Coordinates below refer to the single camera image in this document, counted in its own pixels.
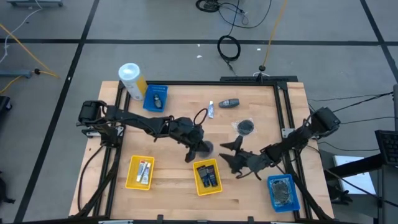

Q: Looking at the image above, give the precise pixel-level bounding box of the black coiled floor cable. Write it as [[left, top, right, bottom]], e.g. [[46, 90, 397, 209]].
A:
[[216, 34, 242, 63]]

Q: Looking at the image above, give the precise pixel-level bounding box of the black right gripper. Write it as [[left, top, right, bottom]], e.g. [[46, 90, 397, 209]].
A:
[[218, 134, 275, 181]]

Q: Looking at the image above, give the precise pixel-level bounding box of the black cable bundle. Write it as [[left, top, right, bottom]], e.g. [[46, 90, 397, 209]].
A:
[[195, 0, 221, 13]]

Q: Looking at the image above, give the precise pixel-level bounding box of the black stand pole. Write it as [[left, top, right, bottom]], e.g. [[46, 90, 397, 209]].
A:
[[257, 64, 267, 84]]

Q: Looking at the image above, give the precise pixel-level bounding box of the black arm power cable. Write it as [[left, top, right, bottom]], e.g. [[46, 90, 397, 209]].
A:
[[76, 144, 105, 212]]

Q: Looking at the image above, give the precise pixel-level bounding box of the yellow plastic basket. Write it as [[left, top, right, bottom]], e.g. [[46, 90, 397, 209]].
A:
[[125, 155, 155, 191], [192, 158, 224, 197]]

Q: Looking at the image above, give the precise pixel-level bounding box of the clear bag with black item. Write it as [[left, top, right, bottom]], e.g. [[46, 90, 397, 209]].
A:
[[231, 118, 258, 137], [196, 139, 216, 159], [269, 179, 294, 207]]

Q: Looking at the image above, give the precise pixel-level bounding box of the white floor cable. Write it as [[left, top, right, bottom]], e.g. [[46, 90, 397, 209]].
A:
[[0, 0, 43, 65]]

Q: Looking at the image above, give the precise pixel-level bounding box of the grey floor bar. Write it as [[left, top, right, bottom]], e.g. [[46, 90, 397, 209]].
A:
[[6, 0, 64, 7], [0, 69, 34, 79]]

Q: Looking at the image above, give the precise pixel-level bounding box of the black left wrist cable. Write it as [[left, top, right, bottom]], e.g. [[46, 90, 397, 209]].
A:
[[193, 107, 209, 127]]

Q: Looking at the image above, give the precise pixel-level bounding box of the black desk bar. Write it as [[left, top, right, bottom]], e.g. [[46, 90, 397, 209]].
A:
[[323, 154, 385, 181]]

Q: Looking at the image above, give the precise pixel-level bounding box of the white board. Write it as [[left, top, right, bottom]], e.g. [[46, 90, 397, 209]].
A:
[[332, 154, 377, 196]]

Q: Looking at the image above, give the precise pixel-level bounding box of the blue plastic basket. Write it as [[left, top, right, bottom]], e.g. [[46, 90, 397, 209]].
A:
[[142, 84, 169, 113], [267, 174, 301, 213]]

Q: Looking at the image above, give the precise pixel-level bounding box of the yellow floor cable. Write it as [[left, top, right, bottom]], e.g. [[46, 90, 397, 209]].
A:
[[262, 0, 289, 68], [0, 23, 60, 94]]

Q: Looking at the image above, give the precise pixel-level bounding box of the black face wash tube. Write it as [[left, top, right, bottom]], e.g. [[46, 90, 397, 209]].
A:
[[196, 166, 211, 189], [205, 164, 219, 187]]

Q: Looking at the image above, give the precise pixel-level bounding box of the yellow wipes canister white lid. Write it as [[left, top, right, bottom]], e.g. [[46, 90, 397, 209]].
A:
[[118, 62, 149, 101]]

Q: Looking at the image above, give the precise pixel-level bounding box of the silver frame bracket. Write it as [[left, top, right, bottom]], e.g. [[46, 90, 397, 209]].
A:
[[81, 126, 103, 139], [281, 127, 296, 139]]

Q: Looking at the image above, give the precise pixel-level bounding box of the black keyboard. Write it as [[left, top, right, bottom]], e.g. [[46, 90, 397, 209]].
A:
[[374, 129, 398, 166]]

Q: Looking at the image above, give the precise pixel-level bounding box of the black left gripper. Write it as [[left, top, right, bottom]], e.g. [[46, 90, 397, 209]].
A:
[[169, 116, 214, 164]]

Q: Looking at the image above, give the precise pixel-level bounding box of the white purple toothpaste tube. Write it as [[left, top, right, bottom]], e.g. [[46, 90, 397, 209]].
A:
[[141, 161, 152, 185]]

